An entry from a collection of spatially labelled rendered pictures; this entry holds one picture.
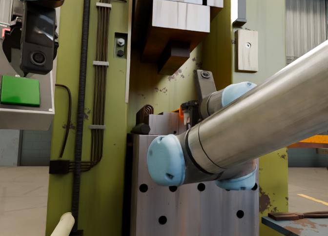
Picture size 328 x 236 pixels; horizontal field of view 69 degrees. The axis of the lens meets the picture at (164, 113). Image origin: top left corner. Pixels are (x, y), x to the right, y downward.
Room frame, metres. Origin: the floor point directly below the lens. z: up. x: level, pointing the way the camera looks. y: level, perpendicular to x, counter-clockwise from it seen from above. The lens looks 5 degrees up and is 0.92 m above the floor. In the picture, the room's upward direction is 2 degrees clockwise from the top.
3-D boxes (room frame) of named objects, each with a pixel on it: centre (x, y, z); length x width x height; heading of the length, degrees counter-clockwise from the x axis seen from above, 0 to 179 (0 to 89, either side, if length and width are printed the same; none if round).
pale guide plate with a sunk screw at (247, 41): (0.96, -0.34, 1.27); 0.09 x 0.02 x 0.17; 101
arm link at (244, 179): (0.45, -0.12, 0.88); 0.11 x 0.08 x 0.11; 127
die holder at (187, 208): (1.00, -0.06, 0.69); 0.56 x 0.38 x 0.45; 11
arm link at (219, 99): (0.46, -0.14, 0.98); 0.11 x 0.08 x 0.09; 11
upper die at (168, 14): (0.98, -0.01, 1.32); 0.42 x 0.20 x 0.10; 11
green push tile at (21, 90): (0.54, 0.33, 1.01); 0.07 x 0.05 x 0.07; 126
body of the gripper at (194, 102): (0.62, -0.11, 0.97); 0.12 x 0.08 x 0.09; 11
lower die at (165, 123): (0.98, -0.01, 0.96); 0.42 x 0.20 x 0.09; 11
